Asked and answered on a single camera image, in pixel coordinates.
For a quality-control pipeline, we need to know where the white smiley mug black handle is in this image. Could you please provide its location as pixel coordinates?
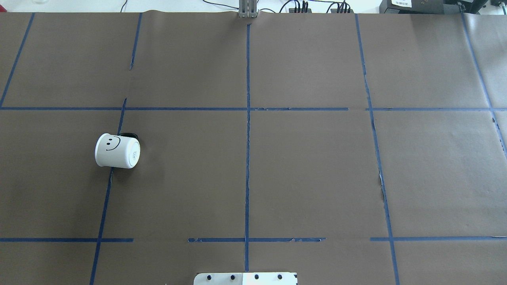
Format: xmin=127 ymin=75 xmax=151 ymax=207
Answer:
xmin=94 ymin=132 xmax=141 ymax=169

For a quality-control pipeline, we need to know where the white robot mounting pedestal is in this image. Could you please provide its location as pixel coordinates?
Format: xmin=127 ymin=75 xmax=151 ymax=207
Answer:
xmin=193 ymin=272 xmax=298 ymax=285

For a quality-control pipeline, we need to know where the black power strip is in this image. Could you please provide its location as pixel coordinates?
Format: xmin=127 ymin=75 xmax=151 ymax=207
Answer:
xmin=284 ymin=0 xmax=354 ymax=14

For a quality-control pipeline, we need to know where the black box with label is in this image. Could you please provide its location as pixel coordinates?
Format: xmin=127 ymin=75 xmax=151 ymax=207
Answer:
xmin=379 ymin=0 xmax=461 ymax=15

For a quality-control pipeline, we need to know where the aluminium frame post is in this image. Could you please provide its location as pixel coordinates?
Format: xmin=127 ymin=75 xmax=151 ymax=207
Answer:
xmin=238 ymin=0 xmax=259 ymax=18

